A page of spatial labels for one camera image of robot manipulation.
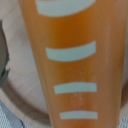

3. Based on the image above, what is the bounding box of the white striped placemat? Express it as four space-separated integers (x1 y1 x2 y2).
0 100 25 128

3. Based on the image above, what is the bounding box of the orange bread loaf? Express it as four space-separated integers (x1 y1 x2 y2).
19 0 128 128

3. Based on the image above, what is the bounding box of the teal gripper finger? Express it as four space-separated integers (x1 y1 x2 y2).
0 20 9 88

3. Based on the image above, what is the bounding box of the beige round plate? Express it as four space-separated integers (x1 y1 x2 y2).
0 0 128 128

